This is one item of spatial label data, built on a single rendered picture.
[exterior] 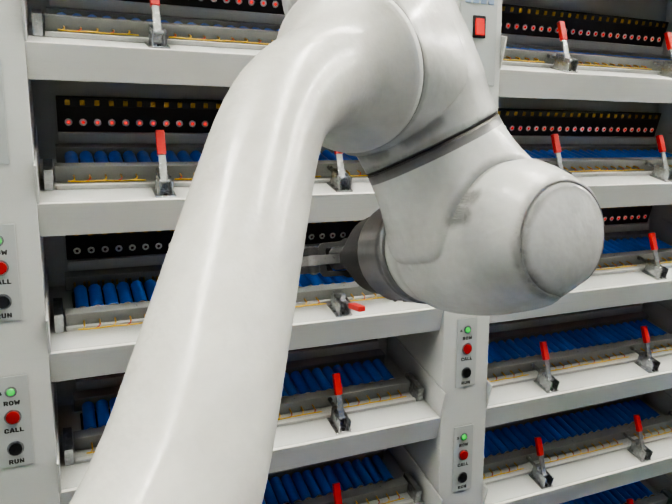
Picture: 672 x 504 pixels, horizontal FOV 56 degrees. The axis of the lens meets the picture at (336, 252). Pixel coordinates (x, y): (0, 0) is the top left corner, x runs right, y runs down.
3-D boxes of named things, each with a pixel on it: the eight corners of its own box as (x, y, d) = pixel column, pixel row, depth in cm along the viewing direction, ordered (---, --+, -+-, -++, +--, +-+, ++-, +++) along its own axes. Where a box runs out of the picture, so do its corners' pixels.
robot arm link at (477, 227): (505, 273, 55) (441, 134, 53) (660, 267, 41) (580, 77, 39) (409, 337, 51) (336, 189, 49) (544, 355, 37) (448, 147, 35)
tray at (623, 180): (727, 201, 133) (752, 136, 128) (489, 214, 109) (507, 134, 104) (650, 171, 150) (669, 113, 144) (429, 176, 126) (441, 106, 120)
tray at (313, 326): (439, 330, 109) (449, 280, 105) (50, 382, 85) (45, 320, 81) (386, 277, 125) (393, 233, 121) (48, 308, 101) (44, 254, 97)
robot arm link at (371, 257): (482, 298, 54) (444, 297, 59) (473, 191, 54) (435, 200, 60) (387, 309, 50) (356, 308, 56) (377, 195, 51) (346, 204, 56)
